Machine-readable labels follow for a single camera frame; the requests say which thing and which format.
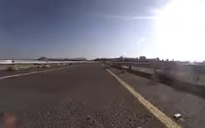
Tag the yellow painted line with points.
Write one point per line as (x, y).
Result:
(140, 98)

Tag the distant row of trees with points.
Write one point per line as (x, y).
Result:
(141, 59)

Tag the grey asphalt shoulder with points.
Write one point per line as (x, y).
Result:
(176, 101)

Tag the pale piece of litter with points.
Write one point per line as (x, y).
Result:
(177, 116)

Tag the dark roadside barrier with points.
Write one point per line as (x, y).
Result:
(180, 82)

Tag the white painted line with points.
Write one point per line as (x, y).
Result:
(23, 74)

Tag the grey asphalt road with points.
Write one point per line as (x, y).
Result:
(70, 96)

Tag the distant hill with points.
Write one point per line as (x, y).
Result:
(42, 58)

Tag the white guardrail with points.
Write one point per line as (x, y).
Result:
(23, 62)

